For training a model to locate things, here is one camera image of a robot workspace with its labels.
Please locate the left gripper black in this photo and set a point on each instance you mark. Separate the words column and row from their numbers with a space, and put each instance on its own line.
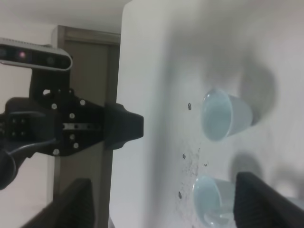
column 63, row 122

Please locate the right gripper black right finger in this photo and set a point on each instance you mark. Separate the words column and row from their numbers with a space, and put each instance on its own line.
column 257, row 205

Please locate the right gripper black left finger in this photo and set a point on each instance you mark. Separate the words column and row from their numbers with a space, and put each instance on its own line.
column 74, row 208

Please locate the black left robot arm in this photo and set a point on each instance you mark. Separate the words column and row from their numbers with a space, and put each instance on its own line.
column 9, row 165

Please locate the near blue porcelain teacup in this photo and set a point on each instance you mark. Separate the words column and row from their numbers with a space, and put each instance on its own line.
column 214, row 201

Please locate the blue porcelain teacup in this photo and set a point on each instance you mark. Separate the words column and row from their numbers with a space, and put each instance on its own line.
column 214, row 201
column 224, row 115

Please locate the far blue porcelain teacup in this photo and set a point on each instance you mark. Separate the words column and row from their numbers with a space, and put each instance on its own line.
column 224, row 115

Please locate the brown wooden door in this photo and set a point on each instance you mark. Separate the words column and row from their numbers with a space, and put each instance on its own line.
column 93, row 78

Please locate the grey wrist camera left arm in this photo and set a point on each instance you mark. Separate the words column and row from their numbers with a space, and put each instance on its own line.
column 29, row 55

